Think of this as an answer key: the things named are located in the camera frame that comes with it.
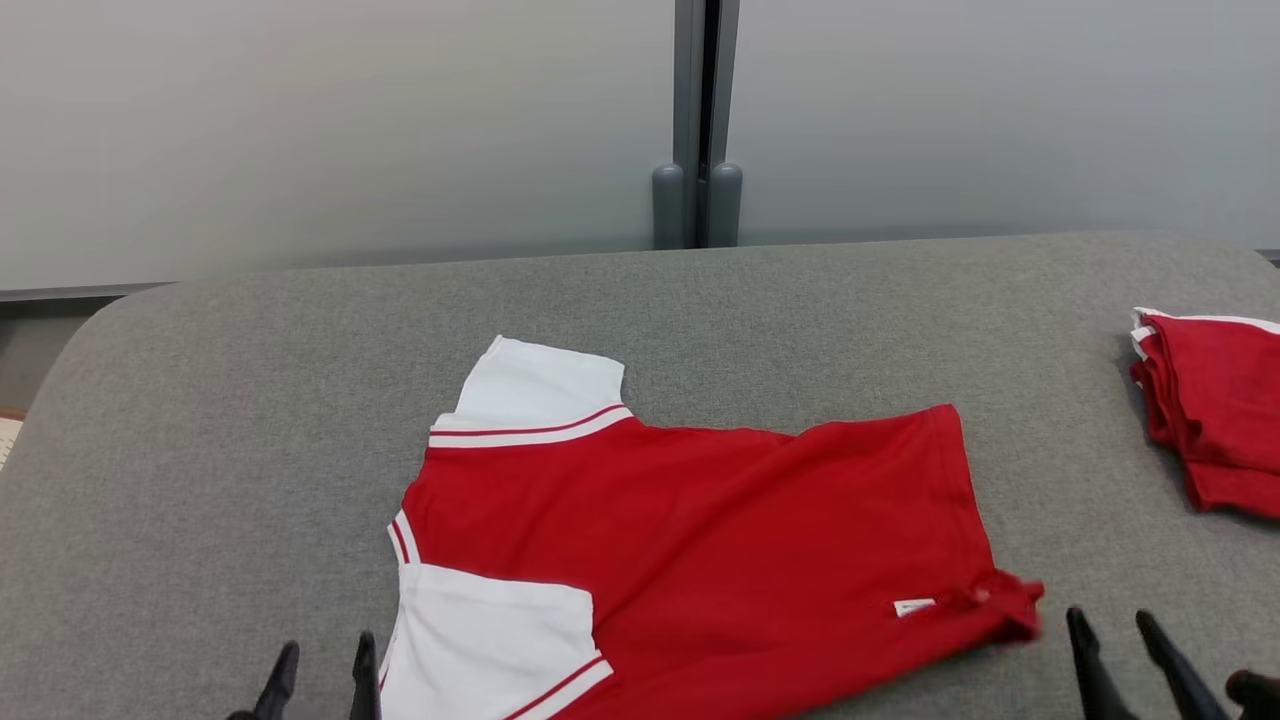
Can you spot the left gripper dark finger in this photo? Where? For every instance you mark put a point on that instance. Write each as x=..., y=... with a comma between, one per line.
x=282, y=685
x=365, y=685

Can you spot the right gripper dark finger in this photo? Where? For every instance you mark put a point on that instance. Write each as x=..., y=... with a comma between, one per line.
x=1180, y=680
x=1095, y=680

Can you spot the red shorts white stripes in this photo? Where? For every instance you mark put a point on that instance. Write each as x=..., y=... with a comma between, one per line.
x=1220, y=410

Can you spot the red white polo shirt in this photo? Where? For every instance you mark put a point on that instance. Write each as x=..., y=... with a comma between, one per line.
x=750, y=540

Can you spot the grey fabric covered platform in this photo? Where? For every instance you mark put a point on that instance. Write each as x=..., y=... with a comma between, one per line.
x=250, y=400

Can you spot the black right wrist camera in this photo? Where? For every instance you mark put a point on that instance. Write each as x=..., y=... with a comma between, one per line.
x=1258, y=698

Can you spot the grey wall baseboard strip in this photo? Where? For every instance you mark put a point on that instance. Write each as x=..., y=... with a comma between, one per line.
x=80, y=292

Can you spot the grey rounded post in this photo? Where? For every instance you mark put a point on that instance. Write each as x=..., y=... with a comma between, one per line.
x=724, y=210
x=668, y=210

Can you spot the dark grey door frame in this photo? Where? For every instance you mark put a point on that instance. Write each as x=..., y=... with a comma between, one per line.
x=706, y=70

